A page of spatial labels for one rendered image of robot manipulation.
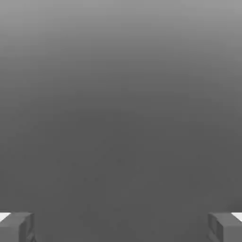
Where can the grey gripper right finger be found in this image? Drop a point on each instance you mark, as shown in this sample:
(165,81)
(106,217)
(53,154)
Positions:
(226,227)

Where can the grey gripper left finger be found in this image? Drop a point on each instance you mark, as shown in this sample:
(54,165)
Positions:
(15,227)

